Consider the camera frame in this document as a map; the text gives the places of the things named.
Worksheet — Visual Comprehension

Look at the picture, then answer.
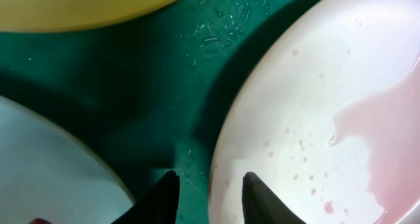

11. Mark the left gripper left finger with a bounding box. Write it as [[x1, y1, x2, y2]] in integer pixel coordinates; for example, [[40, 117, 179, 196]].
[[112, 170, 180, 224]]

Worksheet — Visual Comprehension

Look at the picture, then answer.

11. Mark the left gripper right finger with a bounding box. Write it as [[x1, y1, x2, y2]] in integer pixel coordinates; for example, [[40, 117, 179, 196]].
[[241, 172, 305, 224]]

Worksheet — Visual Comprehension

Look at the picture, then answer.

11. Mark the white pink-rimmed plate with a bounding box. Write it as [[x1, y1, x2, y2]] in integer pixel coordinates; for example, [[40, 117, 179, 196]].
[[209, 0, 419, 223]]

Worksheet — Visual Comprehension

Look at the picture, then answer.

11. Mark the light blue plate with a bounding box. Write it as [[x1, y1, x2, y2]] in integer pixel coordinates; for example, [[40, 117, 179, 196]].
[[1, 97, 135, 223]]

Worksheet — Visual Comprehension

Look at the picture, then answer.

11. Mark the teal plastic tray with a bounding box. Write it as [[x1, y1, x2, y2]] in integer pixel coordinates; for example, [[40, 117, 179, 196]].
[[1, 0, 320, 223]]

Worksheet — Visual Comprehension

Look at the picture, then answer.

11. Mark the yellow plate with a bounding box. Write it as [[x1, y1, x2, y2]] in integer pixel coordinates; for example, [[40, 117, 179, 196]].
[[1, 0, 177, 32]]

